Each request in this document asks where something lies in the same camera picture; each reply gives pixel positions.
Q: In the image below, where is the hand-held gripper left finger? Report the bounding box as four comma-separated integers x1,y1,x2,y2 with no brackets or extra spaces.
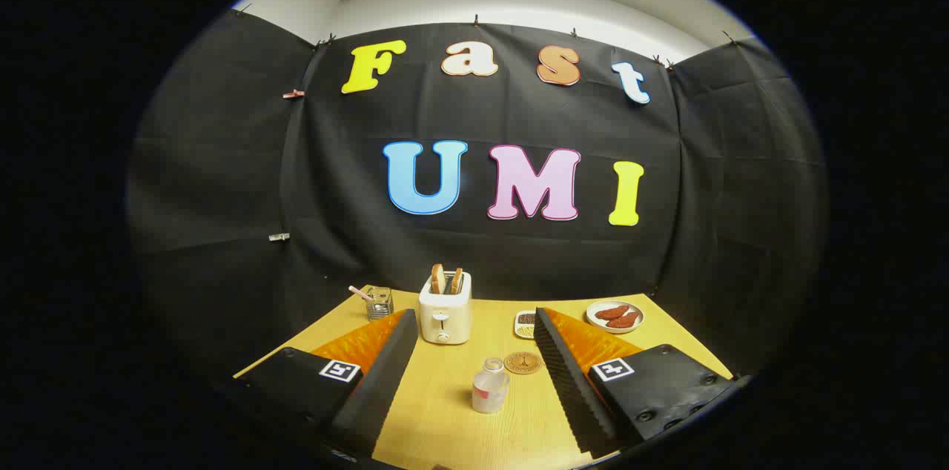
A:
234,308,420,460

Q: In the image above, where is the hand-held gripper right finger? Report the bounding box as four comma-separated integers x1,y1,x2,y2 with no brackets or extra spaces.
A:
532,307,740,460

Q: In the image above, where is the round wooden coaster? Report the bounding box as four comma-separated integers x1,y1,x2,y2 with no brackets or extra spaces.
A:
503,351,543,375

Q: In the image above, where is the clear juice bottle pink label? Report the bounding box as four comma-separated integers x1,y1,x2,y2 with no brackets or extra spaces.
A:
472,358,511,414

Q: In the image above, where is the round white plate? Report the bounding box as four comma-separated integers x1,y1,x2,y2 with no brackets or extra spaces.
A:
586,299,644,334

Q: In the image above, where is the small glass jar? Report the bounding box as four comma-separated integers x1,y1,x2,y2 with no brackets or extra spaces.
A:
365,286,394,320

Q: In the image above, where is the wooden table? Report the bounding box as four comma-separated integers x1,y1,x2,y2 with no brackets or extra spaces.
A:
234,288,735,470

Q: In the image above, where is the cream toaster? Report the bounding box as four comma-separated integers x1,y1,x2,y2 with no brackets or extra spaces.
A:
418,271,473,345

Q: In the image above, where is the black backdrop cloth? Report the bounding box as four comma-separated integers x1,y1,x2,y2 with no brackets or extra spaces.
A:
126,9,827,382

